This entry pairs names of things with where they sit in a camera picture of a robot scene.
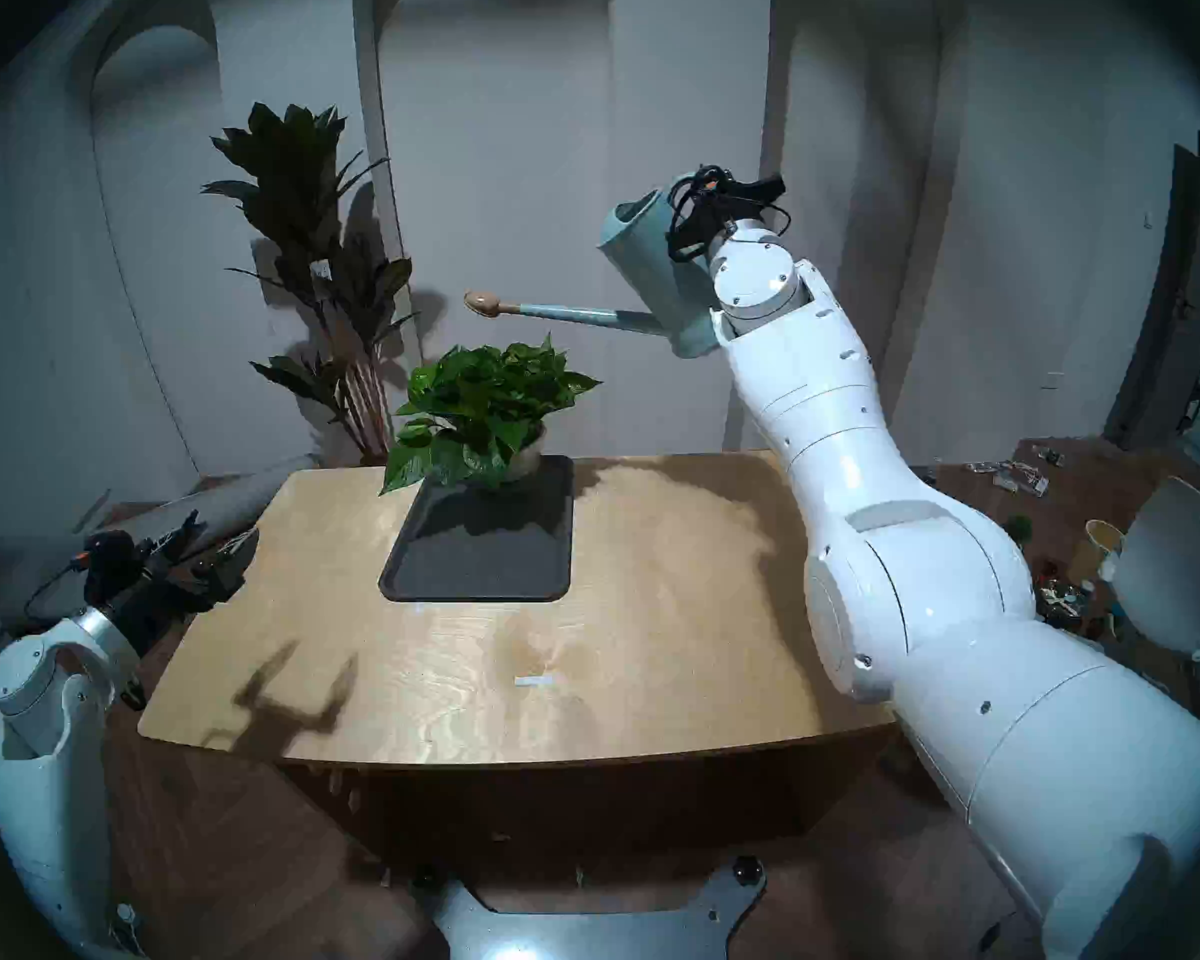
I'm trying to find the grey metal robot base plate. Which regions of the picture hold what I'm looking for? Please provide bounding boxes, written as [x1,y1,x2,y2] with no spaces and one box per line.
[407,853,768,960]

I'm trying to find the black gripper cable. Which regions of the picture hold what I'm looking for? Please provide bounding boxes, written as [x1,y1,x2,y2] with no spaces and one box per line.
[22,560,86,621]
[668,165,793,259]

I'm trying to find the tall dark leafy floor plant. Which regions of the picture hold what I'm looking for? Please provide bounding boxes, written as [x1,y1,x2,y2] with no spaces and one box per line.
[200,103,421,466]

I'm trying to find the white office chair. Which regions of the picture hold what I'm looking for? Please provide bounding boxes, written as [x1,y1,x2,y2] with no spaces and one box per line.
[1100,476,1200,669]

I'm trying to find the green pothos in white pot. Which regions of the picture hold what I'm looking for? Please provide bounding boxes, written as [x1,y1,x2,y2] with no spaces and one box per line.
[380,335,601,496]

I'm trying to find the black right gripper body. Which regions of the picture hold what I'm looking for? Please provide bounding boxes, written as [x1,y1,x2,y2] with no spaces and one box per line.
[668,173,789,262]

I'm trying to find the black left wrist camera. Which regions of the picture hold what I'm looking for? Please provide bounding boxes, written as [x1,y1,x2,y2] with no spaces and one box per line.
[78,531,139,581]

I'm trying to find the pale yellow bucket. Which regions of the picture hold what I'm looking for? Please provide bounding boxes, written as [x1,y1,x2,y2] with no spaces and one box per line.
[1072,519,1127,585]

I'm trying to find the black rectangular tray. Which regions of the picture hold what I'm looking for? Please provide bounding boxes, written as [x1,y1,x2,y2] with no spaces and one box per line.
[378,455,574,603]

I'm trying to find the light wooden table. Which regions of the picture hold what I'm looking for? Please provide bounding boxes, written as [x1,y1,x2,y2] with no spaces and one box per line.
[138,451,906,869]

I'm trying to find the light blue watering can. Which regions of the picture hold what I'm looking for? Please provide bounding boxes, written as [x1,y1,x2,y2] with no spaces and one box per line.
[463,175,723,359]

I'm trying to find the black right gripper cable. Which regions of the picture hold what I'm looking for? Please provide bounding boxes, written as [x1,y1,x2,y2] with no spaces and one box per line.
[668,165,793,259]

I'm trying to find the dark grey door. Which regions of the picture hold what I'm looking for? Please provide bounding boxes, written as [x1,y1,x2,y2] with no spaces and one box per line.
[1103,131,1200,452]

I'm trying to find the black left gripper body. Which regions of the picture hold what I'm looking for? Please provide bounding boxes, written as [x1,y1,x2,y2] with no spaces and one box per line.
[100,566,219,661]

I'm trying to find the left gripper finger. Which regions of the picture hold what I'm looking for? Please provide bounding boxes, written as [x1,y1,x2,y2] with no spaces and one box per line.
[195,528,259,601]
[150,511,201,571]

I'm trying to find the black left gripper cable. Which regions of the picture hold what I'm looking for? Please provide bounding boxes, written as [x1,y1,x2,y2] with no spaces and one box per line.
[22,560,86,621]

